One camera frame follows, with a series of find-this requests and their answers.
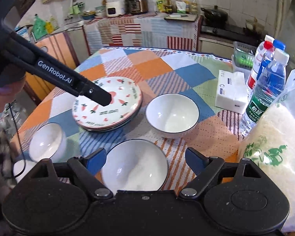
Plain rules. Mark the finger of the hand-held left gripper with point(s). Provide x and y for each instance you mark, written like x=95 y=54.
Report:
x=98 y=94

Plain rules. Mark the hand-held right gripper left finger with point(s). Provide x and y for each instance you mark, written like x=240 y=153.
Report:
x=97 y=158

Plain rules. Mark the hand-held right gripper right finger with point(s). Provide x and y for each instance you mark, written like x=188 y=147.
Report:
x=195 y=158

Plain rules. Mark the white rabbit carrot plate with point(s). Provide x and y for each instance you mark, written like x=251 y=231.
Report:
x=105 y=113

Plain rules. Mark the white bowl with dark rim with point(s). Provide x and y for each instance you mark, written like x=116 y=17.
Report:
x=172 y=114
x=48 y=143
x=135 y=166

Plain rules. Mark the stack of bowls on counter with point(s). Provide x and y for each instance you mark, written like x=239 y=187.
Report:
x=100 y=11

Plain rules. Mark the person's left hand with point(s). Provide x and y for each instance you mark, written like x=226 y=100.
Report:
x=5 y=98

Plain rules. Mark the wooden chair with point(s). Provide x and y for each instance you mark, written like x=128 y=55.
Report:
x=60 y=50

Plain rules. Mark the green plastic bag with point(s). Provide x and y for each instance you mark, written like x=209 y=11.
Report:
x=38 y=27

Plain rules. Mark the green dish cloth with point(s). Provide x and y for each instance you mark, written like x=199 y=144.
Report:
x=76 y=8

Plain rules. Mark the blue bowl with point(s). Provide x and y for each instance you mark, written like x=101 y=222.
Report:
x=88 y=16

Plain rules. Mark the patchwork tablecloth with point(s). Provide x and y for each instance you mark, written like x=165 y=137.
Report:
x=162 y=66

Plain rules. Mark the white tissue pack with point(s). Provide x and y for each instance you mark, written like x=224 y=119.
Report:
x=229 y=91

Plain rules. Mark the striped patchwork cabinet cloth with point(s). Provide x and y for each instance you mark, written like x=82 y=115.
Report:
x=142 y=32

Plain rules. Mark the clear bag of rice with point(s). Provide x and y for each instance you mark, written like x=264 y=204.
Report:
x=272 y=152

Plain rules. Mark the white rice cooker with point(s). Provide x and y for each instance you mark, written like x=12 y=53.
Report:
x=114 y=9

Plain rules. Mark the green label water bottle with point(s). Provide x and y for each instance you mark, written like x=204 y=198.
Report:
x=263 y=103

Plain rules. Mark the red label water bottle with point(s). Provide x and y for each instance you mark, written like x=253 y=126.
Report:
x=253 y=80

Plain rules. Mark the steel pressure cooker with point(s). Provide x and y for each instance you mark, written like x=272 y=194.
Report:
x=136 y=3

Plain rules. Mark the green yellow seasoning packet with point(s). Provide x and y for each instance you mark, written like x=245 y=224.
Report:
x=160 y=5

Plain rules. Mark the green plastic basket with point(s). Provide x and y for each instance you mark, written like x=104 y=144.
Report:
x=244 y=61

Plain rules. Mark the kitchen knife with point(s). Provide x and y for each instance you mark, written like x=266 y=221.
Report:
x=178 y=15

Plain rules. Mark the dark sauce bottle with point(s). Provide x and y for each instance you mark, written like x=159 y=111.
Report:
x=168 y=3

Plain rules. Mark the cream base cabinet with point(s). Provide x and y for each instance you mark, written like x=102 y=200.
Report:
x=213 y=44

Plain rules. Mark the dark cutting board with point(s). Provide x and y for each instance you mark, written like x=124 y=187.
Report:
x=191 y=17

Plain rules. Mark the white green label bottle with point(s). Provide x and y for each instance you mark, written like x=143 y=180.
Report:
x=180 y=5

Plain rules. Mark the black gas stove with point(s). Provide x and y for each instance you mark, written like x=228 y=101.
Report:
x=226 y=33

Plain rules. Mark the yellow cooking oil bottle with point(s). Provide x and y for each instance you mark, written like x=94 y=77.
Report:
x=194 y=5

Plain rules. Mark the clear white cap water bottle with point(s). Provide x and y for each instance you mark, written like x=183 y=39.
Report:
x=263 y=44

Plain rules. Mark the blue label water bottle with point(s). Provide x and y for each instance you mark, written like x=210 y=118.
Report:
x=279 y=44

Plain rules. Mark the black wok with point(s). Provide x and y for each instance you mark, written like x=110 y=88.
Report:
x=215 y=14

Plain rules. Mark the small cooking pot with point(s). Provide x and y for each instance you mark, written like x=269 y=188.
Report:
x=253 y=25

